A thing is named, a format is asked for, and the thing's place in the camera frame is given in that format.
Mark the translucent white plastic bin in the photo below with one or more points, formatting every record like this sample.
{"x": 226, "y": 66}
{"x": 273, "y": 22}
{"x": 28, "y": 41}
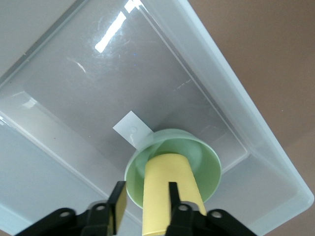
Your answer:
{"x": 86, "y": 86}

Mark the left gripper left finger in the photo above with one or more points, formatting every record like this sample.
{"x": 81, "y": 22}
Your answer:
{"x": 98, "y": 221}

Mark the pale green bowl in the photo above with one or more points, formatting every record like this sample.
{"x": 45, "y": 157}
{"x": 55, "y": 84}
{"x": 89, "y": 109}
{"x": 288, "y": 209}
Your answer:
{"x": 209, "y": 172}

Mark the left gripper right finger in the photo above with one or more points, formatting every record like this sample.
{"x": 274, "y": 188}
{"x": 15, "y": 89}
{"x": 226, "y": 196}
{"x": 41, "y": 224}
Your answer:
{"x": 187, "y": 221}

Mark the yellow plastic cup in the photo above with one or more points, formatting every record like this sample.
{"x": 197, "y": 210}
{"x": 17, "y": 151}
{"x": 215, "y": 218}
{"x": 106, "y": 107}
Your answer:
{"x": 157, "y": 191}

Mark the brown table cover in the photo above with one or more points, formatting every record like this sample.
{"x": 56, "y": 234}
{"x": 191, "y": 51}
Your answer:
{"x": 275, "y": 49}

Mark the white square label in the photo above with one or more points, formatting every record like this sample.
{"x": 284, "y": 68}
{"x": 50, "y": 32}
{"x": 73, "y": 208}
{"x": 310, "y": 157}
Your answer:
{"x": 129, "y": 127}

